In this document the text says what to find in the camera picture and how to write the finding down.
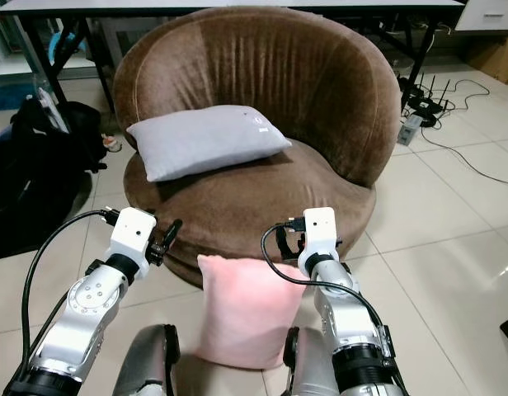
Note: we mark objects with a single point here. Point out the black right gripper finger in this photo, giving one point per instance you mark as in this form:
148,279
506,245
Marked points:
282,244

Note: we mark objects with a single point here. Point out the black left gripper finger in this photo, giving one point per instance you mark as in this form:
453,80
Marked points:
172,233

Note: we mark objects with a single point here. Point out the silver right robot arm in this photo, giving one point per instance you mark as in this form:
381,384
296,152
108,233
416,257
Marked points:
349,322

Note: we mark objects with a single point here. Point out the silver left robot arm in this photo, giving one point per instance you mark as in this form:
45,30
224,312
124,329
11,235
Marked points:
89,318

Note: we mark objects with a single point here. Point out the pink pillow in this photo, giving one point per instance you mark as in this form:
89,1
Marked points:
246,313

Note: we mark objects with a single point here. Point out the grey pillow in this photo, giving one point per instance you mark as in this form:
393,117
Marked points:
204,140

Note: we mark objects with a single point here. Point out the brown round velvet sofa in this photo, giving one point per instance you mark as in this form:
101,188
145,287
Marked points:
275,74

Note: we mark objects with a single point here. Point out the blue floor mat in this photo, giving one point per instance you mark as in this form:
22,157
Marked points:
8,95

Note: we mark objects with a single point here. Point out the grey left robot leg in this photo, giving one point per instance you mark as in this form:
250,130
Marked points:
151,363

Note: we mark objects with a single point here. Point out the grey robot leg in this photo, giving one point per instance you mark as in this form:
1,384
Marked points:
151,363
312,367

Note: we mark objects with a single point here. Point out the grey right robot leg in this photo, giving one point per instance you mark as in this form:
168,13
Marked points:
312,367

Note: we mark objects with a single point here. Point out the black bag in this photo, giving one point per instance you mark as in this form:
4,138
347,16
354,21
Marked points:
39,190

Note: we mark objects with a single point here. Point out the grey power strip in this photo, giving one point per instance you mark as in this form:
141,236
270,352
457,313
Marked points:
411,130

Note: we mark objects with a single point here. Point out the black router with antennas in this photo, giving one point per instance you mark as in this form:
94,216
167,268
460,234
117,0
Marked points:
423,105

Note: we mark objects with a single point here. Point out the white table with black legs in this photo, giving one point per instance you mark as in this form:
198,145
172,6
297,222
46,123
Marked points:
204,5

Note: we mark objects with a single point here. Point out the cardboard box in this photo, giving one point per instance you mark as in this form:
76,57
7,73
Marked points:
493,58

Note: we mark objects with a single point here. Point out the white drawer unit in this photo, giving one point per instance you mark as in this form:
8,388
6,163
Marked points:
489,12

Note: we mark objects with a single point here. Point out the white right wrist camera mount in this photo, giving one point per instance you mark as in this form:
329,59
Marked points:
320,231

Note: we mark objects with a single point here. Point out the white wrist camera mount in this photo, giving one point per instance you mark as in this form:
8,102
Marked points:
132,233
320,231

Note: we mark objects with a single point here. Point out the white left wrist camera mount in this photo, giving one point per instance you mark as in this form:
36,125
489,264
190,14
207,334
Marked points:
132,233

